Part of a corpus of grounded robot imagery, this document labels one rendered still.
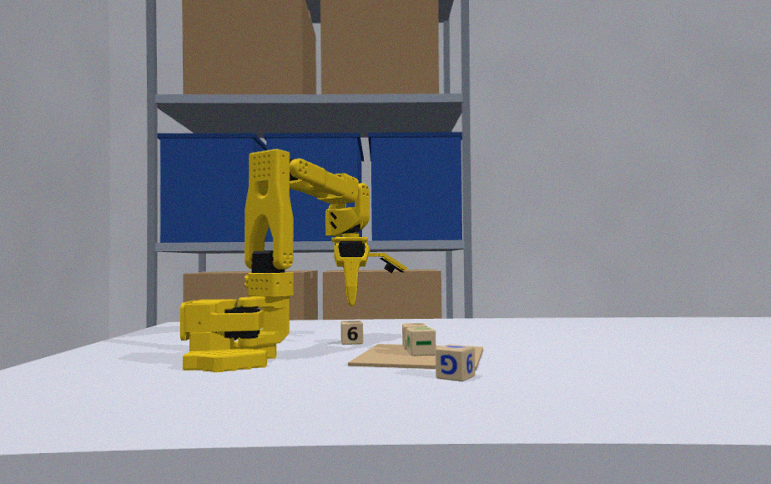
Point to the tan flat mat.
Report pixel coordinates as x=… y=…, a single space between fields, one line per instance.
x=395 y=356

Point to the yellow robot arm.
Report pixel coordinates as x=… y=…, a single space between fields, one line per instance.
x=213 y=324

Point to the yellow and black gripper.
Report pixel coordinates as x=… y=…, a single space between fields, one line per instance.
x=351 y=253

